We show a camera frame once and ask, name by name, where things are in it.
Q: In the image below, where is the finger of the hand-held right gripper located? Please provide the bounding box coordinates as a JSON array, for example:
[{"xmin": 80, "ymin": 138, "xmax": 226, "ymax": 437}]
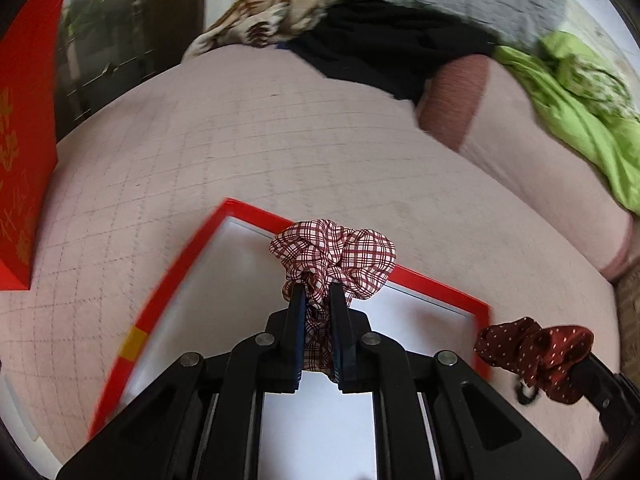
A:
[{"xmin": 575, "ymin": 352, "xmax": 640, "ymax": 441}]

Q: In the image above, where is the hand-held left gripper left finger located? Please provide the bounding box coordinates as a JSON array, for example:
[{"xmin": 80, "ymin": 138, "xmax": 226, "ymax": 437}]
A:
[{"xmin": 57, "ymin": 284, "xmax": 307, "ymax": 480}]

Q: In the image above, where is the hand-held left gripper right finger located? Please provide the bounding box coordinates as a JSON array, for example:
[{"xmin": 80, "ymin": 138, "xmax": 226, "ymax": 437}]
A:
[{"xmin": 327, "ymin": 282, "xmax": 583, "ymax": 480}]

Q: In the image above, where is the red plaid scrunchie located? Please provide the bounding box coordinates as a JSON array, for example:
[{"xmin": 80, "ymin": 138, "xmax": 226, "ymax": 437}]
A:
[{"xmin": 269, "ymin": 219, "xmax": 397, "ymax": 375}]

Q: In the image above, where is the dark red dotted scrunchie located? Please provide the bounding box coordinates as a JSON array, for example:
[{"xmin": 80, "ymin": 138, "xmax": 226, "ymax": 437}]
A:
[{"xmin": 474, "ymin": 317, "xmax": 595, "ymax": 406}]

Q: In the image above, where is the red shallow box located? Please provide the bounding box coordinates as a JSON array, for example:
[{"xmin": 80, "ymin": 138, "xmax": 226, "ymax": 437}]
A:
[{"xmin": 87, "ymin": 198, "xmax": 493, "ymax": 441}]

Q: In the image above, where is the woven straw mat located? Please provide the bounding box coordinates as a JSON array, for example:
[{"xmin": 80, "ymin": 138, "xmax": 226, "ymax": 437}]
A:
[{"xmin": 612, "ymin": 270, "xmax": 640, "ymax": 361}]

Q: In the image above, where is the pink quilted bed cover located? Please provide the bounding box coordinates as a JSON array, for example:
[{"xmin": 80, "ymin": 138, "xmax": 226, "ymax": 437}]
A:
[{"xmin": 0, "ymin": 45, "xmax": 633, "ymax": 480}]

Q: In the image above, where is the black cloth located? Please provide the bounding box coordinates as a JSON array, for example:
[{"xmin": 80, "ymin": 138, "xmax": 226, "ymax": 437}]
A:
[{"xmin": 282, "ymin": 2, "xmax": 501, "ymax": 103}]

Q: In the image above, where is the green cloth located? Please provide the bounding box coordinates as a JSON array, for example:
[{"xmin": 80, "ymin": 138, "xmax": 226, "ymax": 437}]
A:
[{"xmin": 492, "ymin": 30, "xmax": 640, "ymax": 213}]

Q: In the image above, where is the white box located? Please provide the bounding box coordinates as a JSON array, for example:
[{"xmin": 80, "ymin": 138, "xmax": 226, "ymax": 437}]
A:
[{"xmin": 0, "ymin": 375, "xmax": 37, "ymax": 442}]

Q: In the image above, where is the brown floral blanket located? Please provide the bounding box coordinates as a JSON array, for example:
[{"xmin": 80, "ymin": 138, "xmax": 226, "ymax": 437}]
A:
[{"xmin": 182, "ymin": 0, "xmax": 358, "ymax": 58}]

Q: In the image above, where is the red shopping bag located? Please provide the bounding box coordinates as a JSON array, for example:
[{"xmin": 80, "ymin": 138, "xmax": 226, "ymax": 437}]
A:
[{"xmin": 0, "ymin": 0, "xmax": 71, "ymax": 292}]

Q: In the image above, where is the dark glass door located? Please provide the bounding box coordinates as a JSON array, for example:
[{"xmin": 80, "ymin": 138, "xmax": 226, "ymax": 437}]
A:
[{"xmin": 55, "ymin": 0, "xmax": 206, "ymax": 136}]

